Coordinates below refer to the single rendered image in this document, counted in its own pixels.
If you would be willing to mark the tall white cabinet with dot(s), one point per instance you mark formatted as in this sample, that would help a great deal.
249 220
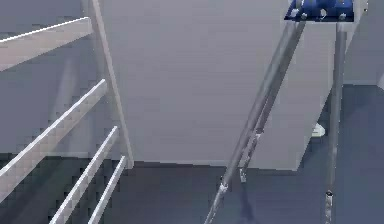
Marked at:
200 83

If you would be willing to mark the white open shelf unit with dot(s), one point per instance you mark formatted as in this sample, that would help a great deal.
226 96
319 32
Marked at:
53 130

